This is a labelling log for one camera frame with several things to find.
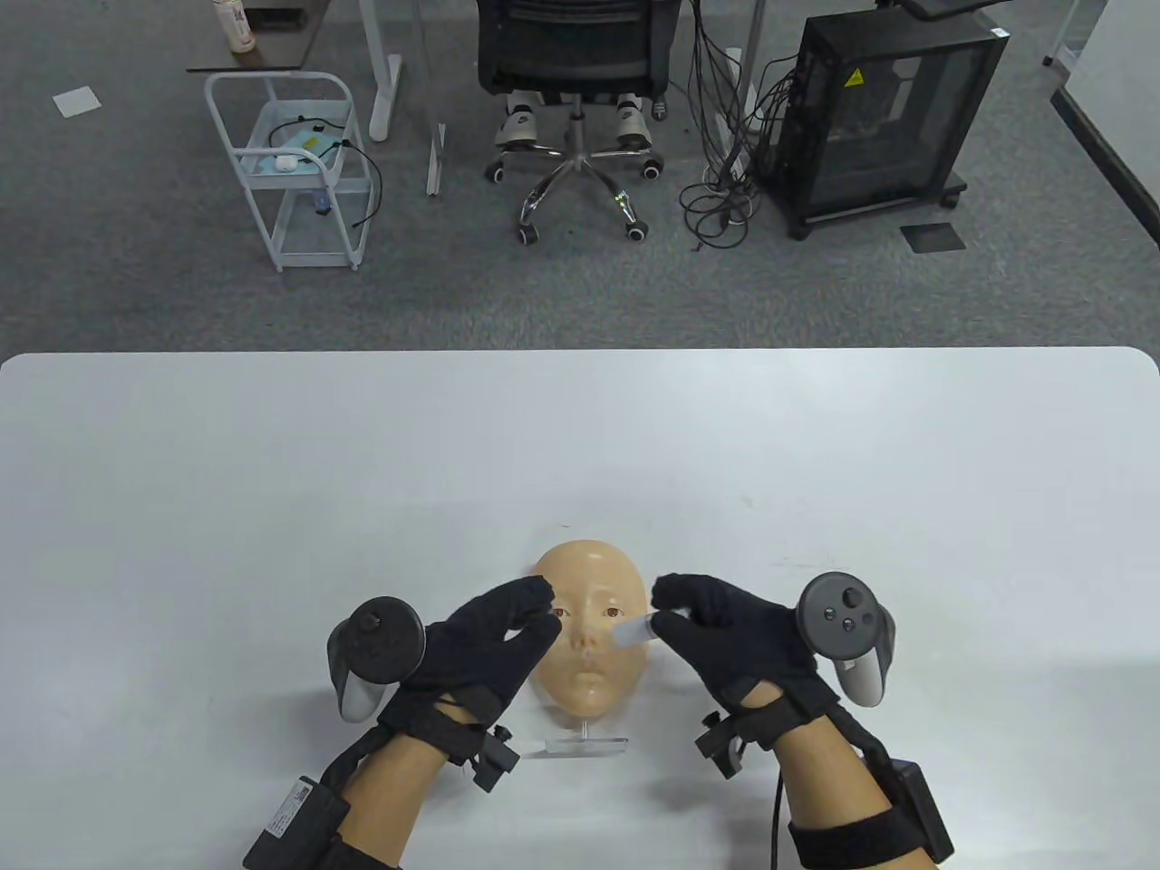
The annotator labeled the white wire utility cart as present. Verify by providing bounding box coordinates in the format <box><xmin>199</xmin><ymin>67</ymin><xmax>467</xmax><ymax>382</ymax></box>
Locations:
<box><xmin>204</xmin><ymin>71</ymin><xmax>374</xmax><ymax>273</ymax></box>

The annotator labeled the person's left hand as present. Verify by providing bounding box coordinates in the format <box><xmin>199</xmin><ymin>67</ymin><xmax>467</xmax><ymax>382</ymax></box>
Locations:
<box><xmin>379</xmin><ymin>575</ymin><xmax>563</xmax><ymax>759</ymax></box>

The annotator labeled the black office chair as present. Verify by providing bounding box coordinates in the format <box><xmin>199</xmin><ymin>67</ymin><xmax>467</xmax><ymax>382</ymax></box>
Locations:
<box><xmin>476</xmin><ymin>0</ymin><xmax>679</xmax><ymax>241</ymax></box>

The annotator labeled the black computer cabinet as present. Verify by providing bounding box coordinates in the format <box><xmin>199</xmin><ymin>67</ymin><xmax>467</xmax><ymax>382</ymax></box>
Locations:
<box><xmin>757</xmin><ymin>9</ymin><xmax>1011</xmax><ymax>241</ymax></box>

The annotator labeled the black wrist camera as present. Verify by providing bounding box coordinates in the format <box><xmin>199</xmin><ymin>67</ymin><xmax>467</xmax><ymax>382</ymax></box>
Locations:
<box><xmin>696</xmin><ymin>711</ymin><xmax>749</xmax><ymax>780</ymax></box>
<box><xmin>469</xmin><ymin>725</ymin><xmax>522</xmax><ymax>794</ymax></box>

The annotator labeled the thin white desk leg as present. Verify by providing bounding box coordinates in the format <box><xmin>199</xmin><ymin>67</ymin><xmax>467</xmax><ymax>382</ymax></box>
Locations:
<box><xmin>412</xmin><ymin>0</ymin><xmax>447</xmax><ymax>196</ymax></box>

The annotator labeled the black left armband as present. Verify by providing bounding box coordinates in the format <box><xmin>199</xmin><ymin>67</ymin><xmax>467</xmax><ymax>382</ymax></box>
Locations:
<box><xmin>313</xmin><ymin>834</ymin><xmax>400</xmax><ymax>870</ymax></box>

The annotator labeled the black right armband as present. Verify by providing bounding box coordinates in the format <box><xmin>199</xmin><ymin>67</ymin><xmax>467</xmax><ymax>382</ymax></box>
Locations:
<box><xmin>788</xmin><ymin>802</ymin><xmax>930</xmax><ymax>870</ymax></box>

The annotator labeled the person's right hand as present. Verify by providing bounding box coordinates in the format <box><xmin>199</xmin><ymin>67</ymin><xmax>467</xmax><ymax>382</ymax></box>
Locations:
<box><xmin>651</xmin><ymin>573</ymin><xmax>841</xmax><ymax>749</ymax></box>

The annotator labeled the black left glove cable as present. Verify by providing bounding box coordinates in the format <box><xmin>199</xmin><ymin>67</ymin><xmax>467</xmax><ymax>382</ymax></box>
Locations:
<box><xmin>317</xmin><ymin>725</ymin><xmax>382</xmax><ymax>789</ymax></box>

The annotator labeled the light blue box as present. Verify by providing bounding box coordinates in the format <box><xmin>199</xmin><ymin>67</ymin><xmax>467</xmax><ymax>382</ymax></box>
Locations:
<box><xmin>243</xmin><ymin>127</ymin><xmax>350</xmax><ymax>175</ymax></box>

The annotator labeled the clear acrylic stand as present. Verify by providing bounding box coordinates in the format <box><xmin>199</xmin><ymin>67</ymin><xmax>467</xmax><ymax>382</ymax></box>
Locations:
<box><xmin>544</xmin><ymin>720</ymin><xmax>628</xmax><ymax>758</ymax></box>

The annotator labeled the black left hand controller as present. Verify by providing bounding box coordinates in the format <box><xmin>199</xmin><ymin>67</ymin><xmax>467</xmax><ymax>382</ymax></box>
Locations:
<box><xmin>326</xmin><ymin>596</ymin><xmax>427</xmax><ymax>723</ymax></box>

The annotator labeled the black charging cable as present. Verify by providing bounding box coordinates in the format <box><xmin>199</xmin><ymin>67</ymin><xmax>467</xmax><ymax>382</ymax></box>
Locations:
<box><xmin>267</xmin><ymin>113</ymin><xmax>383</xmax><ymax>229</ymax></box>

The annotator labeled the person's left forearm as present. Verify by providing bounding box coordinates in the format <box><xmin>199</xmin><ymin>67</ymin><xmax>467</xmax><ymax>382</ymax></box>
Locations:
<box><xmin>340</xmin><ymin>730</ymin><xmax>454</xmax><ymax>870</ymax></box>

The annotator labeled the black armband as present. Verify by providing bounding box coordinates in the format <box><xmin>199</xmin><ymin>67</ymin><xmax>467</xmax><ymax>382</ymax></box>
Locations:
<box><xmin>788</xmin><ymin>802</ymin><xmax>930</xmax><ymax>870</ymax></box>
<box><xmin>313</xmin><ymin>834</ymin><xmax>400</xmax><ymax>870</ymax></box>

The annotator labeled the tangled black cable bundle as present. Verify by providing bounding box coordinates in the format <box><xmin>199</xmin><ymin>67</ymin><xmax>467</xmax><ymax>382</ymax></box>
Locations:
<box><xmin>680</xmin><ymin>0</ymin><xmax>803</xmax><ymax>253</ymax></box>

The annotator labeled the black right hand controller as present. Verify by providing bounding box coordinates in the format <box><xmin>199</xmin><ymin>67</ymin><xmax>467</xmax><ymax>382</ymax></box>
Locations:
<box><xmin>796</xmin><ymin>573</ymin><xmax>898</xmax><ymax>708</ymax></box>

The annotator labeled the plain black sensor box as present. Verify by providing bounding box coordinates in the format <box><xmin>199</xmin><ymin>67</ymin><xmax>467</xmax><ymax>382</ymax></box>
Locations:
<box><xmin>884</xmin><ymin>761</ymin><xmax>954</xmax><ymax>862</ymax></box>

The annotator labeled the beige mannequin face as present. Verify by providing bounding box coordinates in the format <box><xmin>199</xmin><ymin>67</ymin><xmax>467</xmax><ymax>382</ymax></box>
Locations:
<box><xmin>530</xmin><ymin>540</ymin><xmax>650</xmax><ymax>717</ymax></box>

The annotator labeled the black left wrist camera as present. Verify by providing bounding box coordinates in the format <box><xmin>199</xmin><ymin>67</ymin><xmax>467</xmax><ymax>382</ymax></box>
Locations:
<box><xmin>469</xmin><ymin>725</ymin><xmax>522</xmax><ymax>794</ymax></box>

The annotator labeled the black hand controller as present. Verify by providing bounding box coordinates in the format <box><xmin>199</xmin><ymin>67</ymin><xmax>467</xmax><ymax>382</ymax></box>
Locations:
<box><xmin>796</xmin><ymin>573</ymin><xmax>898</xmax><ymax>708</ymax></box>
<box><xmin>326</xmin><ymin>596</ymin><xmax>427</xmax><ymax>723</ymax></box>

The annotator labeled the white plastic bottle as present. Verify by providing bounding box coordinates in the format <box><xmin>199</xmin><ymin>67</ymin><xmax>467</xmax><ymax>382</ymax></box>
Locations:
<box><xmin>211</xmin><ymin>0</ymin><xmax>257</xmax><ymax>53</ymax></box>

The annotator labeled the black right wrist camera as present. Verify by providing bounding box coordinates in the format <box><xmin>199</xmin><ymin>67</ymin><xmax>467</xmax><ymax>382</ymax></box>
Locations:
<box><xmin>696</xmin><ymin>711</ymin><xmax>749</xmax><ymax>780</ymax></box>

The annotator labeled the white partition panel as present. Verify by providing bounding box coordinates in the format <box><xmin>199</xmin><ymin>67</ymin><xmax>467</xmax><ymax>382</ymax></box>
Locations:
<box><xmin>1051</xmin><ymin>0</ymin><xmax>1160</xmax><ymax>255</ymax></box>

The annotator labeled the thick white desk leg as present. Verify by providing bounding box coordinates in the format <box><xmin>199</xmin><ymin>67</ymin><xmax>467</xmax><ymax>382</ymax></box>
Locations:
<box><xmin>358</xmin><ymin>0</ymin><xmax>402</xmax><ymax>141</ymax></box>

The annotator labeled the black labelled sensor box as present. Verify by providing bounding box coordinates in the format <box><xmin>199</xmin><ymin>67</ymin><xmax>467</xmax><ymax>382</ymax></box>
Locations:
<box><xmin>243</xmin><ymin>775</ymin><xmax>350</xmax><ymax>870</ymax></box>

